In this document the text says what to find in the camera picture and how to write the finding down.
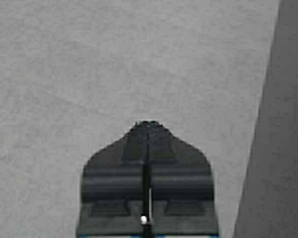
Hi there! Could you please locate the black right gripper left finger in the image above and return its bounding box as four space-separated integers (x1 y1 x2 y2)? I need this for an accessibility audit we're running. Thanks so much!
75 120 149 238

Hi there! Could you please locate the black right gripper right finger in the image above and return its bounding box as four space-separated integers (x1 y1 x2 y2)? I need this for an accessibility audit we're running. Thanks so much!
148 121 219 238

